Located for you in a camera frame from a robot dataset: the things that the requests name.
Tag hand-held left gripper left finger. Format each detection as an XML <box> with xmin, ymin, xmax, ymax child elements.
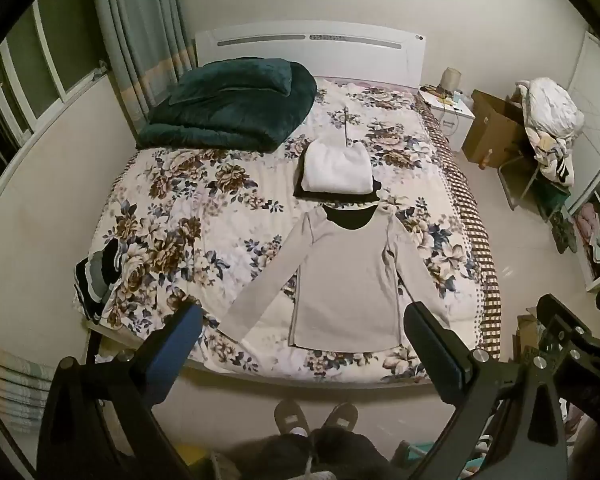
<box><xmin>37</xmin><ymin>301</ymin><xmax>206</xmax><ymax>480</ymax></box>

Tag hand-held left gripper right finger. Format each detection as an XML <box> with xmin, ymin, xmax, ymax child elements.
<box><xmin>402</xmin><ymin>301</ymin><xmax>570</xmax><ymax>480</ymax></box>

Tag beige long sleeve shirt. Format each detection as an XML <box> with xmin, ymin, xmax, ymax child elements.
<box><xmin>217</xmin><ymin>203</ymin><xmax>452</xmax><ymax>351</ymax></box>

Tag pile of white clothes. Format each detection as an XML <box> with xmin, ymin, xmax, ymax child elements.
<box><xmin>516</xmin><ymin>77</ymin><xmax>586</xmax><ymax>184</ymax></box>

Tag small cardboard box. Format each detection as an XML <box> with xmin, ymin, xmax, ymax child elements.
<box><xmin>514</xmin><ymin>313</ymin><xmax>545</xmax><ymax>362</ymax></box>

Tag green slippers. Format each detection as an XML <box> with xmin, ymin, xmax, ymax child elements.
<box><xmin>550</xmin><ymin>209</ymin><xmax>579</xmax><ymax>255</ymax></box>

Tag striped grey black garment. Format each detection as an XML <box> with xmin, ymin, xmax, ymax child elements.
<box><xmin>73</xmin><ymin>237</ymin><xmax>127</xmax><ymax>324</ymax></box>

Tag person's right shoe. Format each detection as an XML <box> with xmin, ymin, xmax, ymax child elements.
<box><xmin>324</xmin><ymin>402</ymin><xmax>360</xmax><ymax>432</ymax></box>

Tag person's shoe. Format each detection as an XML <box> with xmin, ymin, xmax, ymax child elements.
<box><xmin>324</xmin><ymin>402</ymin><xmax>360</xmax><ymax>432</ymax></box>
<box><xmin>273</xmin><ymin>399</ymin><xmax>311</xmax><ymax>437</ymax></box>

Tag person's left shoe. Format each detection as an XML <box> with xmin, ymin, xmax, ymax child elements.
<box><xmin>273</xmin><ymin>399</ymin><xmax>311</xmax><ymax>437</ymax></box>

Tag bed with floral sheet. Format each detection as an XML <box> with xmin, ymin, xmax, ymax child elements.
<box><xmin>72</xmin><ymin>76</ymin><xmax>504</xmax><ymax>387</ymax></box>

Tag person's legs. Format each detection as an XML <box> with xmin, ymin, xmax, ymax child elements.
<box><xmin>224</xmin><ymin>424</ymin><xmax>397</xmax><ymax>480</ymax></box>

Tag striped pale cloth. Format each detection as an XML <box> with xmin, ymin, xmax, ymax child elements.
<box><xmin>0</xmin><ymin>339</ymin><xmax>57</xmax><ymax>437</ymax></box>

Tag brown cardboard box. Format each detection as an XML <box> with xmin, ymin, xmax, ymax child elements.
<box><xmin>461</xmin><ymin>89</ymin><xmax>530</xmax><ymax>167</ymax></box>

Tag dark folded garment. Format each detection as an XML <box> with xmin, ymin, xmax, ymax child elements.
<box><xmin>293</xmin><ymin>169</ymin><xmax>384</xmax><ymax>207</ymax></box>

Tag white wardrobe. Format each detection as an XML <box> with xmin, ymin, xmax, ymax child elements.
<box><xmin>564</xmin><ymin>30</ymin><xmax>600</xmax><ymax>293</ymax></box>

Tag white nightstand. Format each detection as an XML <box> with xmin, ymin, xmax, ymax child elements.
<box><xmin>418</xmin><ymin>85</ymin><xmax>476</xmax><ymax>154</ymax></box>

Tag white folded garment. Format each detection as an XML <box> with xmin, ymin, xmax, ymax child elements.
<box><xmin>301</xmin><ymin>140</ymin><xmax>374</xmax><ymax>194</ymax></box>

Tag dark green blanket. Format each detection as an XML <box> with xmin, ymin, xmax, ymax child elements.
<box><xmin>136</xmin><ymin>57</ymin><xmax>317</xmax><ymax>151</ymax></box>

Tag window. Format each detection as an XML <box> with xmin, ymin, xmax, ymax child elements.
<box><xmin>0</xmin><ymin>0</ymin><xmax>112</xmax><ymax>211</ymax></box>

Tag pale green curtain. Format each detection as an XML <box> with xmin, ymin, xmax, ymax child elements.
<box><xmin>89</xmin><ymin>0</ymin><xmax>199</xmax><ymax>134</ymax></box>

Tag white headboard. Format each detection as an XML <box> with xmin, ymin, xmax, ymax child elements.
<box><xmin>195</xmin><ymin>20</ymin><xmax>428</xmax><ymax>87</ymax></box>

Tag metal frame chair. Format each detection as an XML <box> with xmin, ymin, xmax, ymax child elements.
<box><xmin>497</xmin><ymin>154</ymin><xmax>572</xmax><ymax>223</ymax></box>

